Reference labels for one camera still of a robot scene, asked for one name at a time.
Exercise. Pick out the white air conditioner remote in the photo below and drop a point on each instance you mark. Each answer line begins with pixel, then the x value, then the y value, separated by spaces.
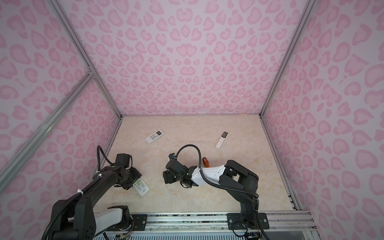
pixel 154 136

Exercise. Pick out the white remote with eco sticker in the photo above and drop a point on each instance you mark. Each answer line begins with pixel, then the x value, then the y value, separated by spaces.
pixel 141 187

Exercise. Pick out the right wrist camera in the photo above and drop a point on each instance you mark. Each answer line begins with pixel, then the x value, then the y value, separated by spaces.
pixel 172 156

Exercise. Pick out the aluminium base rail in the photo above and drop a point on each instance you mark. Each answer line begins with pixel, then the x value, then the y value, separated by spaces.
pixel 278 225

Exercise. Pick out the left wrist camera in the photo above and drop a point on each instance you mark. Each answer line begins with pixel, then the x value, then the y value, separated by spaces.
pixel 124 160

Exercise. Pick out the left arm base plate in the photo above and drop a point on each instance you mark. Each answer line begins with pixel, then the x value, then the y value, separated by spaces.
pixel 135 222

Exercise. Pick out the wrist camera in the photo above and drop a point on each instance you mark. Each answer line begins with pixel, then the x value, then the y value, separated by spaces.
pixel 124 160
pixel 172 156

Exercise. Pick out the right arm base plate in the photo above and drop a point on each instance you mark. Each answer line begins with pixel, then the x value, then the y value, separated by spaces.
pixel 237 222

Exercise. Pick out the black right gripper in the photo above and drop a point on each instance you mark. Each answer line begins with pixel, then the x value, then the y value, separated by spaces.
pixel 167 175

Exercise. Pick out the aluminium diagonal frame bar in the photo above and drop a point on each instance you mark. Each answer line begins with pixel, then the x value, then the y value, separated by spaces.
pixel 23 155

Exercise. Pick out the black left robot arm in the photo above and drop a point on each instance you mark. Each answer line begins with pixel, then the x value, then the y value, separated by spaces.
pixel 74 218

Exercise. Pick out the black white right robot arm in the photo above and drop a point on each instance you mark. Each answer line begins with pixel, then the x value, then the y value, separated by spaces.
pixel 235 179

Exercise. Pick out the aluminium corner frame post left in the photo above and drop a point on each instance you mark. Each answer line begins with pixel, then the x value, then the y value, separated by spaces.
pixel 65 22

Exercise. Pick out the aluminium corner frame post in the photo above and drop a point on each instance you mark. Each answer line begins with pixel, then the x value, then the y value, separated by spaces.
pixel 65 22
pixel 310 7

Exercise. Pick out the slim white remote with display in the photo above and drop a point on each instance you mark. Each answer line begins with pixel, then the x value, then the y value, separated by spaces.
pixel 221 140

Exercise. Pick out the aluminium corner frame post right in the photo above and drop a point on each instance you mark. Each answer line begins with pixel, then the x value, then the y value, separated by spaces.
pixel 310 7

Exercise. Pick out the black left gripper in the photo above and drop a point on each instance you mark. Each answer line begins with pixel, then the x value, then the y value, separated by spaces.
pixel 137 175

